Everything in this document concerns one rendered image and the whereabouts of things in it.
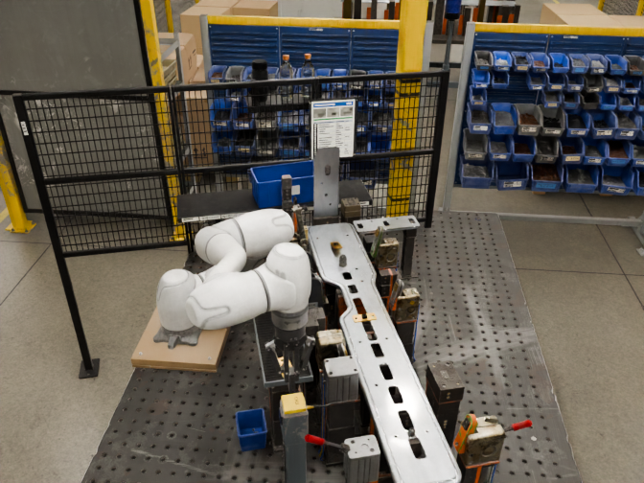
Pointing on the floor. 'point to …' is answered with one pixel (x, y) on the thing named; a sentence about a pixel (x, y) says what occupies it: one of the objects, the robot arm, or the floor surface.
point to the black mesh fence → (89, 368)
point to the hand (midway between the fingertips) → (291, 379)
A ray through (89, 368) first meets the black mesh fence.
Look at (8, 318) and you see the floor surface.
